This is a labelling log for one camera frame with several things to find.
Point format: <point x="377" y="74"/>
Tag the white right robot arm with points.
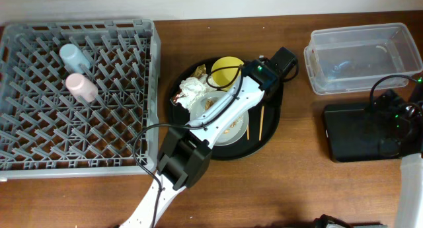
<point x="409" y="212"/>

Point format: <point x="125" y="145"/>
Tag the grey dishwasher rack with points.
<point x="46" y="132"/>

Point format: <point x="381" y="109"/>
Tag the blue plastic cup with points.
<point x="73" y="57"/>

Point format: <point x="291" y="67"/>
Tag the pink plastic cup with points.
<point x="79" y="86"/>

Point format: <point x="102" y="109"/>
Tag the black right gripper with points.
<point x="388" y="102"/>

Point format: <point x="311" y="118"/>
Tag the gold coffee sachet wrapper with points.
<point x="199" y="71"/>

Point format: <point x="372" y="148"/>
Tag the yellow plastic bowl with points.
<point x="229" y="66"/>

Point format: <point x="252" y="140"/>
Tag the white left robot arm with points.
<point x="187" y="150"/>

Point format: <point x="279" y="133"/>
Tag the round black tray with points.
<point x="176" y="114"/>

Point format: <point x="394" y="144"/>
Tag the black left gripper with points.
<point x="279" y="102"/>

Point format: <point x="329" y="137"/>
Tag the grey plate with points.
<point x="224" y="139"/>

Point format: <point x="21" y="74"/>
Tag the black rectangular bin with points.
<point x="352" y="133"/>

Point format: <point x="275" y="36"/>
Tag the food scraps on plate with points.
<point x="210" y="102"/>

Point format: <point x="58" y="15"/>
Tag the clear plastic bin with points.
<point x="352" y="59"/>

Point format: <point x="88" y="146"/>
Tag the crumpled white tissue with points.
<point x="190" y="90"/>

